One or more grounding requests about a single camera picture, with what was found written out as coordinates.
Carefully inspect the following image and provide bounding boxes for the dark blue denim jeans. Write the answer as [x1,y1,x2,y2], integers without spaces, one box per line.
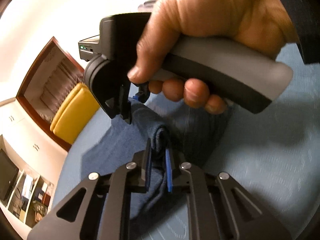
[81,97,233,221]

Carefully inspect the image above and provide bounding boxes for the person's right hand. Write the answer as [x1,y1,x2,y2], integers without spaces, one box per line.
[128,0,299,114]

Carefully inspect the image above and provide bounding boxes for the yellow leather armchair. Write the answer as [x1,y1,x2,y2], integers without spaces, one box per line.
[50,83,100,144]

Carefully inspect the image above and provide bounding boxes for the blue quilted bed cover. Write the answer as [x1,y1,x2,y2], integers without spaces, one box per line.
[53,44,319,239]

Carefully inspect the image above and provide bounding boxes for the patterned lace curtain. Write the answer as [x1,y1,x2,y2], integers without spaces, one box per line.
[40,57,83,115]

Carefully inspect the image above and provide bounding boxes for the white books on shelf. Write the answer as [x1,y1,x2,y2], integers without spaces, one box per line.
[22,174,34,199]

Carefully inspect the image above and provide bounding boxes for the black flat television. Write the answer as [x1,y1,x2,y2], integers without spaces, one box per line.
[0,149,19,201]

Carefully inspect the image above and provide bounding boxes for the cream wall cabinet unit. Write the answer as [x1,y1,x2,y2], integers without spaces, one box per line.
[1,98,71,239]

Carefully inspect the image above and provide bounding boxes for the brown wooden door frame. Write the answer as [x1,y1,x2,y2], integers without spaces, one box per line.
[16,37,84,151]

